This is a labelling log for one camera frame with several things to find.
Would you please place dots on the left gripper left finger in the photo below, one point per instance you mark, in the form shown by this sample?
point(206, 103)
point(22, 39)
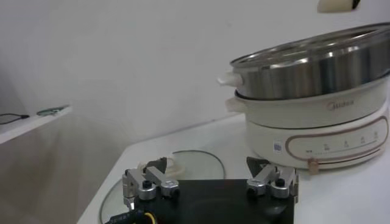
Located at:
point(149, 187)

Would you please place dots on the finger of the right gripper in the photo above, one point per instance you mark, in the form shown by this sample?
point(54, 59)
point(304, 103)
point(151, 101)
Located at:
point(356, 3)

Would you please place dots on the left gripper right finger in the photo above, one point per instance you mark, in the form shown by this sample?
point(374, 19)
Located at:
point(274, 182)

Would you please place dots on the white steamed baozi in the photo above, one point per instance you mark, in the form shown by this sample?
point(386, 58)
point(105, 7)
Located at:
point(333, 5)

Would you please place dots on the stainless steel steamer basket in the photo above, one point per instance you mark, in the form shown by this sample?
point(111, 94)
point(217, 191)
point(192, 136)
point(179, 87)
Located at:
point(304, 76)

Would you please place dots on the round glass pot lid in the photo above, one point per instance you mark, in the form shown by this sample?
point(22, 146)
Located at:
point(201, 165)

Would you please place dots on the cream electric cooking pot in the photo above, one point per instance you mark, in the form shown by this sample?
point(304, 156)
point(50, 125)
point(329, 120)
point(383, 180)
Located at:
point(304, 115)

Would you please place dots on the white side table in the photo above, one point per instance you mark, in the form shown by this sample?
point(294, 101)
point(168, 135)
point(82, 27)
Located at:
point(30, 124)

